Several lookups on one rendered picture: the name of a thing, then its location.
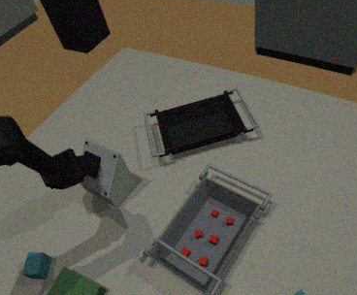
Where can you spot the small red block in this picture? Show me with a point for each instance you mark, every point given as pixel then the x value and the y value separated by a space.
pixel 203 261
pixel 185 251
pixel 229 221
pixel 214 213
pixel 213 240
pixel 198 233

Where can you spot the teal block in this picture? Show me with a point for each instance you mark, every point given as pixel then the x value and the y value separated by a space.
pixel 300 292
pixel 36 265

